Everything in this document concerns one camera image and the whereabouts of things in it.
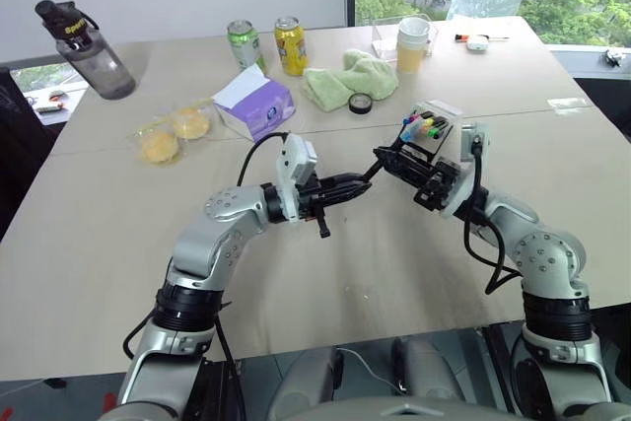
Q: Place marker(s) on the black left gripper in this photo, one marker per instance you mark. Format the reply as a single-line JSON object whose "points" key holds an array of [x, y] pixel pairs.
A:
{"points": [[309, 199]]}

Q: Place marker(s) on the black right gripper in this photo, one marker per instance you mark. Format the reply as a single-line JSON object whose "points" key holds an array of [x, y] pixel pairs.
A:
{"points": [[436, 189]]}

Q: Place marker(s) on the thin black pen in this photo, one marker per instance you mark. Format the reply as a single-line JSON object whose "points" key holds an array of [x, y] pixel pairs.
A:
{"points": [[373, 168]]}

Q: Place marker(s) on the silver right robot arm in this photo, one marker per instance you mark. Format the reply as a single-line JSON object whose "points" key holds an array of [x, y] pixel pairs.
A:
{"points": [[547, 253]]}

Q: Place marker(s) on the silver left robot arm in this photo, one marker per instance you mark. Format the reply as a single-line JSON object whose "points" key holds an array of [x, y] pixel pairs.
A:
{"points": [[207, 243]]}

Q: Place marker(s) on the clear plastic pen holder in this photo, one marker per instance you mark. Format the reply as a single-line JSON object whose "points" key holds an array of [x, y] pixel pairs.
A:
{"points": [[436, 120]]}

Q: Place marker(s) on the blue marker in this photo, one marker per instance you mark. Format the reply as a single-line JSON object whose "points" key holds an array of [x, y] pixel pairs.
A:
{"points": [[408, 135]]}

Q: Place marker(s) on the green marker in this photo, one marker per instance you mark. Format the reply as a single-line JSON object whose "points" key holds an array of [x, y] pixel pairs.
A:
{"points": [[435, 134]]}

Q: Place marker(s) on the yellow marker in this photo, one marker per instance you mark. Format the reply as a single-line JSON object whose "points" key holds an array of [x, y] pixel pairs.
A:
{"points": [[428, 120]]}

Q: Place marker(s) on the black tape roll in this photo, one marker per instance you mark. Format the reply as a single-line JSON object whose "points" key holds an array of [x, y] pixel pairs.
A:
{"points": [[360, 103]]}

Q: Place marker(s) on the light green towel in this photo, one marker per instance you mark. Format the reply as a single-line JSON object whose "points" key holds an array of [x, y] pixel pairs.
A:
{"points": [[355, 78]]}

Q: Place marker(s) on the stacked paper cups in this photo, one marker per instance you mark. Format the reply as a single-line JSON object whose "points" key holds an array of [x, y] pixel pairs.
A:
{"points": [[412, 46]]}

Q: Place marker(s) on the purple white tissue box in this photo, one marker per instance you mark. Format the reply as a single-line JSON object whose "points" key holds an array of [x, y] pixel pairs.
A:
{"points": [[256, 105]]}

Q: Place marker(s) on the clear acrylic box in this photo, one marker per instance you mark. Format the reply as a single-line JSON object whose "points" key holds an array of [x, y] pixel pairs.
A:
{"points": [[387, 41]]}

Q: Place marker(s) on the small white device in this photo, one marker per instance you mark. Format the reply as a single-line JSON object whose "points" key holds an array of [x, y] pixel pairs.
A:
{"points": [[476, 44]]}

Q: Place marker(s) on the small white orange tool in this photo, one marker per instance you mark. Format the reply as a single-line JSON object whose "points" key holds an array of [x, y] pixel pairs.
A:
{"points": [[480, 37]]}

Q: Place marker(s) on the yellow drink can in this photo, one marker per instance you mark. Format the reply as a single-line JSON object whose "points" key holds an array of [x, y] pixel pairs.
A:
{"points": [[291, 46]]}

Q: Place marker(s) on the wrapped yellow bread bun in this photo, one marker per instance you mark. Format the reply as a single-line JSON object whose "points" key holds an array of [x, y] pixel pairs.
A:
{"points": [[159, 146], [189, 122]]}

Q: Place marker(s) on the green drink can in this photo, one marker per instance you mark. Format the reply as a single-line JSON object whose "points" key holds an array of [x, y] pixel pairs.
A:
{"points": [[246, 45]]}

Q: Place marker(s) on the grey rounded robot leg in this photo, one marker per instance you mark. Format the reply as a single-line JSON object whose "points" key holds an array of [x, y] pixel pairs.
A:
{"points": [[426, 374], [308, 384]]}

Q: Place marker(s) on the grey robot torso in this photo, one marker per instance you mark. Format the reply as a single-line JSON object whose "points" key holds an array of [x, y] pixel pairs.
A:
{"points": [[409, 412]]}

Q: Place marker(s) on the small black metal clip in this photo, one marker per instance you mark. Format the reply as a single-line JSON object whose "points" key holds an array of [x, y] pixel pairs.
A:
{"points": [[613, 56]]}

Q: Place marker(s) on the grey sports water bottle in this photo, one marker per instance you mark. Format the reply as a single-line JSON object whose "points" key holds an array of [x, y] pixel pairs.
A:
{"points": [[91, 58]]}

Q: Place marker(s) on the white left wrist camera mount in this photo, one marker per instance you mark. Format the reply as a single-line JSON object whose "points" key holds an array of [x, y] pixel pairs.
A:
{"points": [[296, 164]]}

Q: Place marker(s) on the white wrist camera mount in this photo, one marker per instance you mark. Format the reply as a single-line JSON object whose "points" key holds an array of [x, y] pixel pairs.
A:
{"points": [[470, 160], [296, 164]]}

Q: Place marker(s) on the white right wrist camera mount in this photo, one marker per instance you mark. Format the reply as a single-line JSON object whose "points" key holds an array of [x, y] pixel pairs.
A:
{"points": [[470, 160]]}

